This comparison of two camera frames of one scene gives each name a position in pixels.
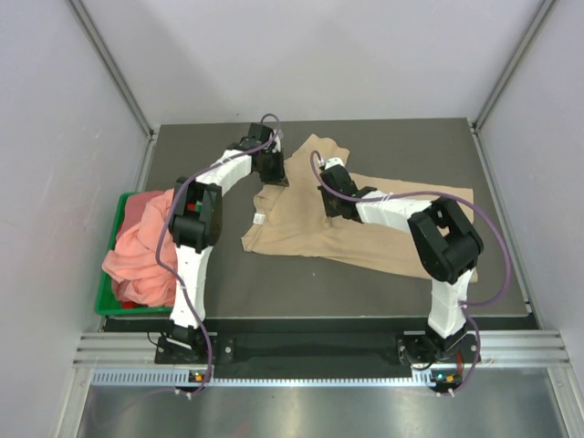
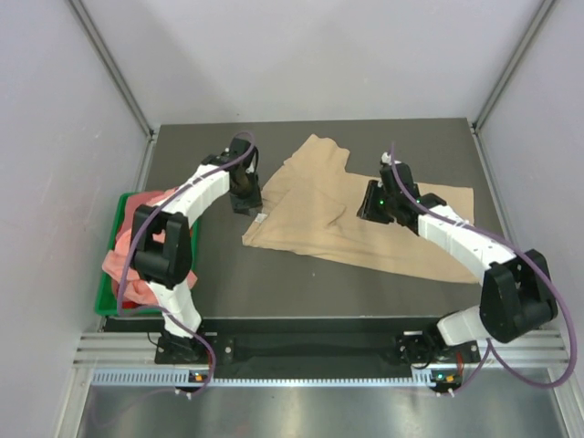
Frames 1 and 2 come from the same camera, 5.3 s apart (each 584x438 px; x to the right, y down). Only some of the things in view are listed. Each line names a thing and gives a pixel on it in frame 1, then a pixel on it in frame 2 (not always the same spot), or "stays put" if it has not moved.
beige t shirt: [292, 219] stays put
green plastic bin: [107, 303] stays put
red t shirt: [130, 304] stays put
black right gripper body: [331, 203] -> [379, 206]
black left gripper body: [271, 170] -> [246, 196]
